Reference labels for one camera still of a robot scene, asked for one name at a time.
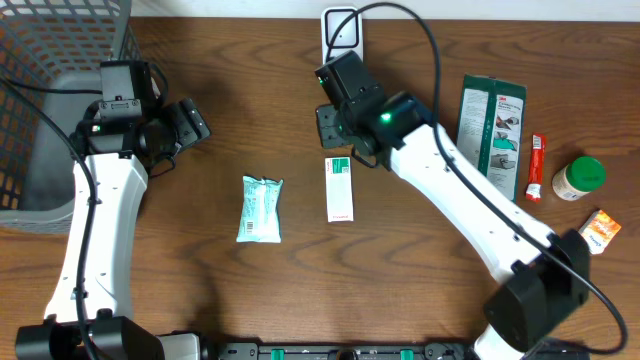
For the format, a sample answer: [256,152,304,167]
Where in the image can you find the white green carton box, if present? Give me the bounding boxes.
[324,157,354,222]

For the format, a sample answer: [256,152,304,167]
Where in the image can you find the light teal wipes packet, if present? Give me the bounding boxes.
[236,176,284,243]

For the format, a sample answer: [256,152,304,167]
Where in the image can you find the green white package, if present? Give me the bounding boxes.
[456,74,527,201]

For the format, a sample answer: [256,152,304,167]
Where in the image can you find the orange red stick sachet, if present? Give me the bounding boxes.
[525,133,546,203]

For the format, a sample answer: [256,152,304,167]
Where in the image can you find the green lid jar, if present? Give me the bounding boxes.
[552,156,607,201]

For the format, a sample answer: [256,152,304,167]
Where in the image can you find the orange small box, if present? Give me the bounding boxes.
[579,210,621,255]

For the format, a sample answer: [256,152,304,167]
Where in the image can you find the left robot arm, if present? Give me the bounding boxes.
[15,60,215,359]

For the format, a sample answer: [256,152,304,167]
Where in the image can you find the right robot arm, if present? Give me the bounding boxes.
[315,51,590,359]

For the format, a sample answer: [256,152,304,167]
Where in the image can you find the white barcode scanner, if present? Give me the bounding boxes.
[320,6,364,63]

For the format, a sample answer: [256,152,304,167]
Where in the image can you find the grey plastic mesh basket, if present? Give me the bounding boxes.
[1,0,140,234]

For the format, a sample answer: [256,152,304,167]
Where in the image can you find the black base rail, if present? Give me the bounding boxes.
[217,343,476,360]

